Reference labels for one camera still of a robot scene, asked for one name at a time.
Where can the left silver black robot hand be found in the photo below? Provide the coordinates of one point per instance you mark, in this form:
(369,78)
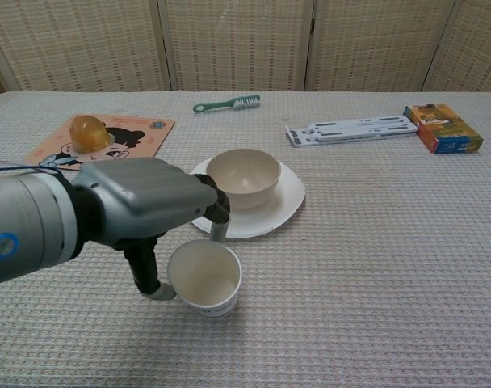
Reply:
(140,194)

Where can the white paper cup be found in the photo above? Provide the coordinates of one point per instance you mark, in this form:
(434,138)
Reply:
(205,279)

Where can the beige bowl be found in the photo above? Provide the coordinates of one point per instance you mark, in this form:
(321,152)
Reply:
(249,190)

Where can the large white plate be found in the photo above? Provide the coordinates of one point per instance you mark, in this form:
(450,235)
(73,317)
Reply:
(265,220)

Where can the pink cartoon mouse pad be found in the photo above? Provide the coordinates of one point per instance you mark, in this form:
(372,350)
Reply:
(148,137)

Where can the wrapped orange bun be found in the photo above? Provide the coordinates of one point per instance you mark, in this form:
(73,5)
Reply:
(90,133)

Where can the green cleaning brush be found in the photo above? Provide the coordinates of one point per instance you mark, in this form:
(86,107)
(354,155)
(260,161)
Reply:
(217,106)

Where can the beige folding screen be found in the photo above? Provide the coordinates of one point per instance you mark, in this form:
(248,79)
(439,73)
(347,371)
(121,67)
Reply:
(245,44)

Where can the white folding laptop stand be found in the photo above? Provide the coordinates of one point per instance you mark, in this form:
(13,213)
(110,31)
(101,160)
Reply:
(350,129)

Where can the pale woven tablecloth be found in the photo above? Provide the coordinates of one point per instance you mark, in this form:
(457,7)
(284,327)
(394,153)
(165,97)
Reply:
(350,262)

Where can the colourful cardboard box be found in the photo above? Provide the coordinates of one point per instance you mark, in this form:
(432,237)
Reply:
(447,129)

